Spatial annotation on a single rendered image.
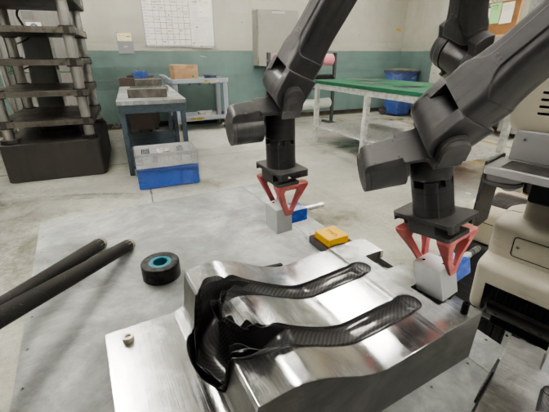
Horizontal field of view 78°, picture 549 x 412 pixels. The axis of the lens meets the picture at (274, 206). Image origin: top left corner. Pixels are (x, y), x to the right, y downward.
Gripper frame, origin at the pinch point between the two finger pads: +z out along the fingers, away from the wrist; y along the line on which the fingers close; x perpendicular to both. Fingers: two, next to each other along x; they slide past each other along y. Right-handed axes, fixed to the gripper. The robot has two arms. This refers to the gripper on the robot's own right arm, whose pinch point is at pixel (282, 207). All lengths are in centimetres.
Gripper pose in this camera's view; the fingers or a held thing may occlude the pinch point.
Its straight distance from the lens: 71.3
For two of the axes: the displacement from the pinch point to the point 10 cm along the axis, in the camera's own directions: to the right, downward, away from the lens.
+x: 8.8, -2.3, 4.2
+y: 4.7, 3.5, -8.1
